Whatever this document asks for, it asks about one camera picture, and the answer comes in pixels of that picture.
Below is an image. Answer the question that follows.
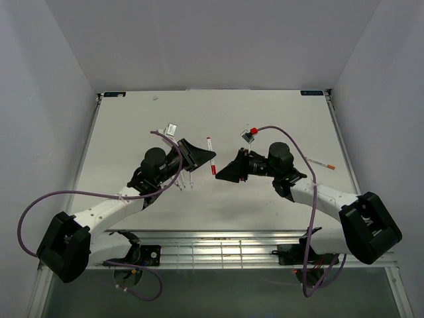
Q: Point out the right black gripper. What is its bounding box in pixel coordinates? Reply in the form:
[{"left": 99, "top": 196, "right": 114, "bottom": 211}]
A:
[{"left": 215, "top": 148, "right": 279, "bottom": 183}]

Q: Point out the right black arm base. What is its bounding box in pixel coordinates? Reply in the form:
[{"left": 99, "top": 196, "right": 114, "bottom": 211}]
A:
[{"left": 271, "top": 244, "right": 335, "bottom": 266}]

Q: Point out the orange capped marker pen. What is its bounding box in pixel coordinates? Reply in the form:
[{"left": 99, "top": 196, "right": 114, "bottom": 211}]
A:
[{"left": 307, "top": 158, "right": 336, "bottom": 170}]

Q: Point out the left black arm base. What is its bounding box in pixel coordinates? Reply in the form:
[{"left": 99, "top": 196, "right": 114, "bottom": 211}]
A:
[{"left": 102, "top": 245, "right": 162, "bottom": 266}]

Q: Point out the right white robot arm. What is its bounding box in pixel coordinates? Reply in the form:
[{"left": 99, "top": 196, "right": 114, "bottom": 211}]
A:
[{"left": 215, "top": 142, "right": 402, "bottom": 264}]

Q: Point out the blue corner label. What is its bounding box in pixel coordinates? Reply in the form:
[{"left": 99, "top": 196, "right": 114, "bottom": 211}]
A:
[
  {"left": 103, "top": 92, "right": 127, "bottom": 98},
  {"left": 300, "top": 90, "right": 324, "bottom": 96}
]

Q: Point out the right blue corner label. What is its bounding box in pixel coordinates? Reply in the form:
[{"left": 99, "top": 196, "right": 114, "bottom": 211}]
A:
[{"left": 300, "top": 90, "right": 324, "bottom": 96}]

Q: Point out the left blue corner label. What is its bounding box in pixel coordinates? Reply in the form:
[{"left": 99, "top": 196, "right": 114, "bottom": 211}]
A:
[{"left": 103, "top": 92, "right": 127, "bottom": 98}]

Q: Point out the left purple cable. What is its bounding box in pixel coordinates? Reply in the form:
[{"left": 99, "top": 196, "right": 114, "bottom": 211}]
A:
[{"left": 17, "top": 131, "right": 184, "bottom": 301}]

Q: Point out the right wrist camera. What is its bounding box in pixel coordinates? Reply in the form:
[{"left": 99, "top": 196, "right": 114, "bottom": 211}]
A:
[{"left": 240, "top": 127, "right": 258, "bottom": 151}]

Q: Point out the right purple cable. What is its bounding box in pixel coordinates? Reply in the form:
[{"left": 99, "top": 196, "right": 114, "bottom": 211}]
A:
[{"left": 256, "top": 125, "right": 347, "bottom": 297}]

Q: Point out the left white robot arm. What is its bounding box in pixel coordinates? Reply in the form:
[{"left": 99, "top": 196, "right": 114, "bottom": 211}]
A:
[{"left": 36, "top": 138, "right": 216, "bottom": 283}]

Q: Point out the purple cable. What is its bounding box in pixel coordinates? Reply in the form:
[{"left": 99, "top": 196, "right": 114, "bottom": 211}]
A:
[
  {"left": 17, "top": 131, "right": 184, "bottom": 301},
  {"left": 256, "top": 125, "right": 347, "bottom": 297}
]

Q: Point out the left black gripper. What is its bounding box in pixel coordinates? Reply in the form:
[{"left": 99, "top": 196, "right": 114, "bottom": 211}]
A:
[{"left": 156, "top": 138, "right": 216, "bottom": 185}]

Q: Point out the red capped marker pen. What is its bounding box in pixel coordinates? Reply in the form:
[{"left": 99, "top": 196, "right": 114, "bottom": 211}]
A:
[{"left": 206, "top": 135, "right": 217, "bottom": 176}]

